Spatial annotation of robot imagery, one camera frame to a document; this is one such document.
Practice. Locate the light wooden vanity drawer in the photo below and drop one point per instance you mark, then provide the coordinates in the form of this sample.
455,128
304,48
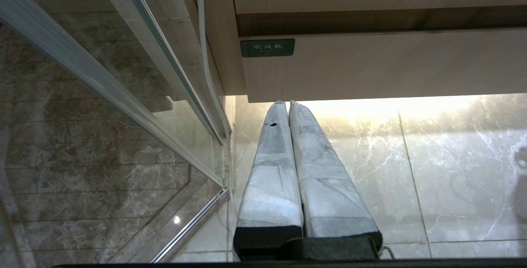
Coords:
391,66

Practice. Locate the green label sign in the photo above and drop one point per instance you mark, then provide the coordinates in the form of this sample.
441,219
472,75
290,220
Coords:
267,47

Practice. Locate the aluminium glass door bar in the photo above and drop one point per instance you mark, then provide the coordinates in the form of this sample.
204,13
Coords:
82,70

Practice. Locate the aluminium shower track rail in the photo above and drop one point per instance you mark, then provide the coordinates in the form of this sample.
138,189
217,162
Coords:
173,66

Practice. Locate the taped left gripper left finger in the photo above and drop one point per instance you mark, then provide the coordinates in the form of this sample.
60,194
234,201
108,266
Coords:
271,194

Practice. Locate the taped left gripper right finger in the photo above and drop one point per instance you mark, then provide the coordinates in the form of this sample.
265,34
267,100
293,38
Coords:
329,194

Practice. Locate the clear glass shower panel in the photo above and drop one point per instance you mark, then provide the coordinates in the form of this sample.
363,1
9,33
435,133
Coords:
82,169

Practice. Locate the chrome floor rail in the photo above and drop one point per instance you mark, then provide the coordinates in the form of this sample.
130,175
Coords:
191,224

